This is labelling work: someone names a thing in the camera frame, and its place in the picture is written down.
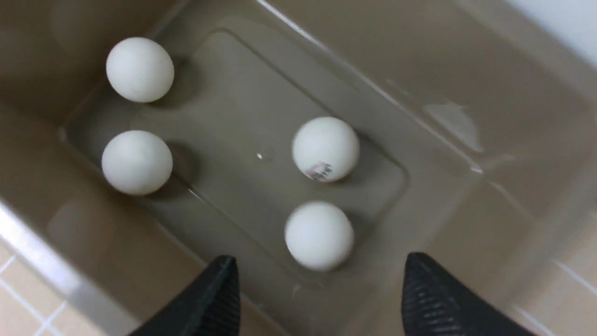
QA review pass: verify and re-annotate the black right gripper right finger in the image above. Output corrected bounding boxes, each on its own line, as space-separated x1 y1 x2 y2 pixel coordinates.
402 252 533 336

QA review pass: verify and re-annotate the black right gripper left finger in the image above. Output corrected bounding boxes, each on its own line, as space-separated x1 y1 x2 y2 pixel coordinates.
130 255 241 336

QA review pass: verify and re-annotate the plain white ping-pong ball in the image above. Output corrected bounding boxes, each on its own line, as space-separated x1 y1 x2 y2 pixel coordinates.
284 201 356 272

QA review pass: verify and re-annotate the white ball with black logo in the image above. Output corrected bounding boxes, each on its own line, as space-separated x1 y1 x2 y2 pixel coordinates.
292 117 360 182

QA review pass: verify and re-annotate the olive green plastic bin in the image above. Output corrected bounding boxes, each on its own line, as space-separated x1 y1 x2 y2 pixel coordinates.
1 0 596 336

